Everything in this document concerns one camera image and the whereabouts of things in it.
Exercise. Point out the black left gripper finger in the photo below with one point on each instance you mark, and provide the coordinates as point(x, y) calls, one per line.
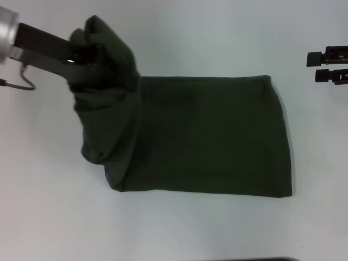
point(84, 53)
point(84, 67)

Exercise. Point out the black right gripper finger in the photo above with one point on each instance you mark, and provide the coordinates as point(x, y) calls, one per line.
point(326, 57)
point(330, 76)

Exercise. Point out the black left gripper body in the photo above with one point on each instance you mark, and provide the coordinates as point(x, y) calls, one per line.
point(43, 51)

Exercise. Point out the dark green FREE! t-shirt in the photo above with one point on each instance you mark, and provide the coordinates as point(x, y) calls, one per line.
point(204, 130)

